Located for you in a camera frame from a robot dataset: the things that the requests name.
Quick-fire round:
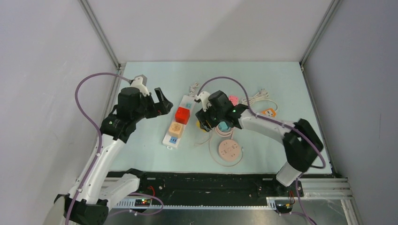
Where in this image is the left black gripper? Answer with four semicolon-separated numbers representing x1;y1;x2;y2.
132;87;173;122

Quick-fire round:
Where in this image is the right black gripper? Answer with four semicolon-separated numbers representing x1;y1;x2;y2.
195;103;224;132

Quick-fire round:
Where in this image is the red cube socket adapter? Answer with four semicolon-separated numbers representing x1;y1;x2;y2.
175;107;191;125

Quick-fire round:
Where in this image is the beige cube plug adapter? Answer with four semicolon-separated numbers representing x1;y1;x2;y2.
168;121;184;138

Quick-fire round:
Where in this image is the yellow cube socket adapter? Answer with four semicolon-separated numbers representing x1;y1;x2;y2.
196;121;207;133

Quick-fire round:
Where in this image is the white multicolour power strip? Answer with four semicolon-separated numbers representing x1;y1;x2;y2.
162;82;199;150

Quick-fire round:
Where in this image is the orange power strip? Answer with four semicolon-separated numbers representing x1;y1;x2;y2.
261;108;277;118

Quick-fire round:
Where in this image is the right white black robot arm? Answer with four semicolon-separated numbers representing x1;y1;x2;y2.
194;90;324;196

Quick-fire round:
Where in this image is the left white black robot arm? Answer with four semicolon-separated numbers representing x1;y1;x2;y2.
55;85;173;225

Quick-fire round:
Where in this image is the pink square plug adapter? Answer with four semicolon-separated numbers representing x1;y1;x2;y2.
229;95;239;106

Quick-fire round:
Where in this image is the teal cube socket adapter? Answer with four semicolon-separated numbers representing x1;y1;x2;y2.
218;121;230;133

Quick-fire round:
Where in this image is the light green table mat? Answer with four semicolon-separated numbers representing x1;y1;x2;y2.
110;62;321;173

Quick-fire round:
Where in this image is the pink round power strip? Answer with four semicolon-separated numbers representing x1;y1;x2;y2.
218;139;243;163

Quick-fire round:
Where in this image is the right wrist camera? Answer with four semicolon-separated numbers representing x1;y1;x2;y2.
194;91;212;112

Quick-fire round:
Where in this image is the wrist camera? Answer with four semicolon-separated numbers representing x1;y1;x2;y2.
130;75;151;97
194;91;212;112

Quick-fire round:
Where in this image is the pink coiled cable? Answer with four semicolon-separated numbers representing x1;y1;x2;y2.
194;98;279;168

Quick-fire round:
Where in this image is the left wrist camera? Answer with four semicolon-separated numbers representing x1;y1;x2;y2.
130;75;151;97

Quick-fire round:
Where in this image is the white bundled cable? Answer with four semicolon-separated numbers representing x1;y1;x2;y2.
241;89;269;108

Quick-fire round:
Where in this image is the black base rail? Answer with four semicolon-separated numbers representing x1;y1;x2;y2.
102;169;312;208

